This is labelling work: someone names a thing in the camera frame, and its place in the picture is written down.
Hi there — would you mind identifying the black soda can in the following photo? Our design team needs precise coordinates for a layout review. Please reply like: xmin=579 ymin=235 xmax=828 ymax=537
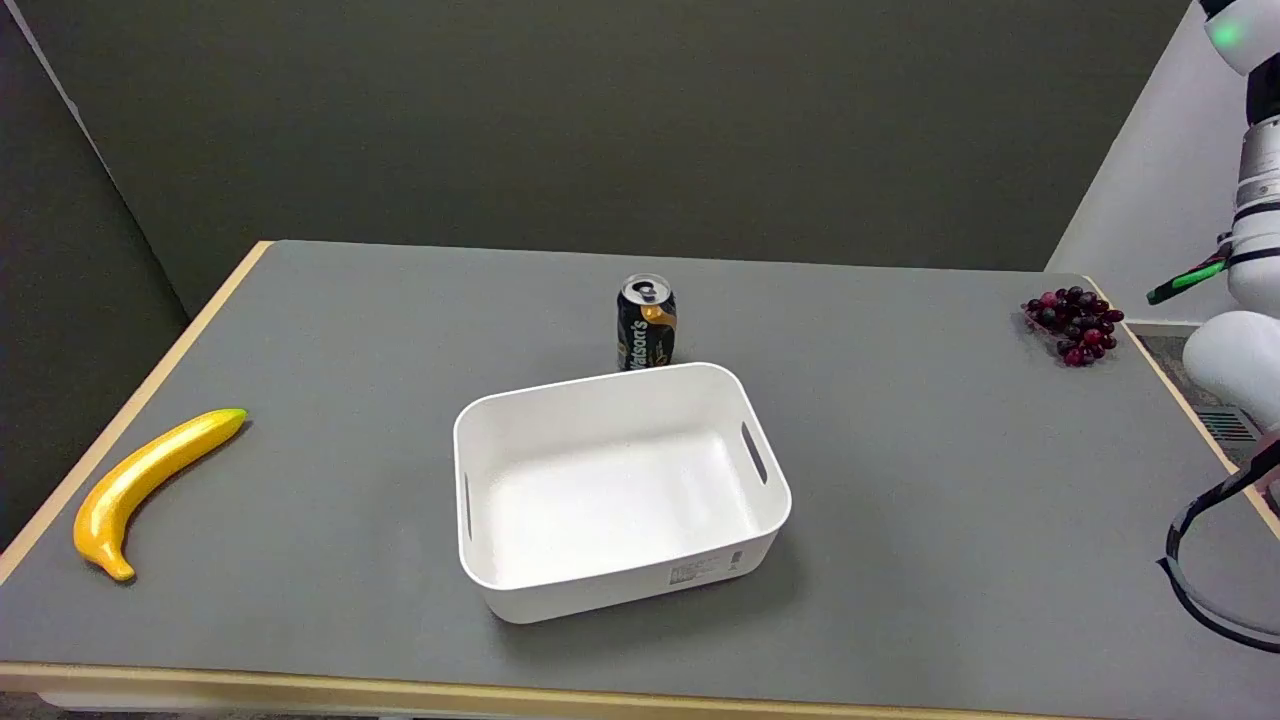
xmin=617 ymin=274 xmax=677 ymax=373

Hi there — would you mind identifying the yellow plastic banana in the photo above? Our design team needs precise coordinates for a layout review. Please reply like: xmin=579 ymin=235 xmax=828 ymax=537
xmin=73 ymin=408 xmax=248 ymax=583

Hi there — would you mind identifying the white plastic storage bin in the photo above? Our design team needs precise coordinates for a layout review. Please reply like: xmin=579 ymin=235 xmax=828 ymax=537
xmin=453 ymin=362 xmax=793 ymax=626

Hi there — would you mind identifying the dark red grape bunch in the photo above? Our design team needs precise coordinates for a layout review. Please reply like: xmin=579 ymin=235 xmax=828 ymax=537
xmin=1021 ymin=286 xmax=1126 ymax=368

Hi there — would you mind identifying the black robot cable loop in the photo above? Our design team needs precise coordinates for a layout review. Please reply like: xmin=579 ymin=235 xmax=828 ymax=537
xmin=1160 ymin=438 xmax=1280 ymax=655

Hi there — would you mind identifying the floor vent grille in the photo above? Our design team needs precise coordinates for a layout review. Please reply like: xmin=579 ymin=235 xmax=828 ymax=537
xmin=1198 ymin=409 xmax=1264 ymax=445

